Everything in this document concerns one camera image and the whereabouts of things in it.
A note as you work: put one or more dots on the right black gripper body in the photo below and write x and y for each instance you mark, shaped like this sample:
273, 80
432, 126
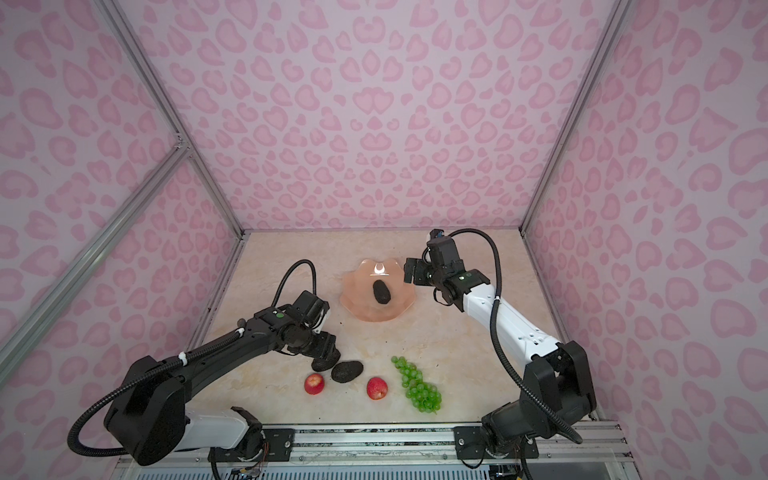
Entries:
425, 274

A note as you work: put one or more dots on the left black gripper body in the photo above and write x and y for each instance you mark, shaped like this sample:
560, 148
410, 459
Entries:
319, 343

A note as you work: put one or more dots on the dark avocado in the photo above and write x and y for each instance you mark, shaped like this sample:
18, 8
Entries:
346, 371
381, 292
319, 365

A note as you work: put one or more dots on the red apple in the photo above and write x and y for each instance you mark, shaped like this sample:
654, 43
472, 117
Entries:
314, 384
377, 388

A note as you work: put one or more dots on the green grape bunch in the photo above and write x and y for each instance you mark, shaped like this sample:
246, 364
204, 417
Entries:
424, 396

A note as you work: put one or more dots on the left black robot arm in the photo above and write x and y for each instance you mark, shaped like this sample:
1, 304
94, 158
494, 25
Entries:
148, 415

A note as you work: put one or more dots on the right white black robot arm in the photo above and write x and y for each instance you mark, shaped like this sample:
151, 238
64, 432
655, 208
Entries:
556, 388

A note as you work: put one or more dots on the pink translucent fruit bowl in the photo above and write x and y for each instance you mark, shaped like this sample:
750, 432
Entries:
357, 295

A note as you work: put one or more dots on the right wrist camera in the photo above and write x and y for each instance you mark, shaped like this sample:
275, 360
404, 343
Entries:
442, 251

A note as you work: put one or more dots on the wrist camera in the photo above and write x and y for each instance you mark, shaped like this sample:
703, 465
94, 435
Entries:
442, 251
312, 310

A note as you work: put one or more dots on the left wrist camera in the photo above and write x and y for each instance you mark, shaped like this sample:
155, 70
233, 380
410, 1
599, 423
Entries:
312, 310

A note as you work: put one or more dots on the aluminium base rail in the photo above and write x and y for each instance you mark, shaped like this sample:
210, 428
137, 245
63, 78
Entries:
404, 451

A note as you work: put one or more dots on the aluminium diagonal frame bar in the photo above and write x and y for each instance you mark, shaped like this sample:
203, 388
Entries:
41, 317

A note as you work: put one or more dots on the aluminium corner frame post right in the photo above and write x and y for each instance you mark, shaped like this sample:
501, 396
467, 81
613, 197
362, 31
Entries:
616, 22

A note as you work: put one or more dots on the aluminium corner frame post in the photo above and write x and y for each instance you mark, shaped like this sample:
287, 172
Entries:
616, 22
128, 39

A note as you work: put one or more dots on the aluminium corner frame post left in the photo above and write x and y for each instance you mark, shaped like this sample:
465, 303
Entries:
128, 39

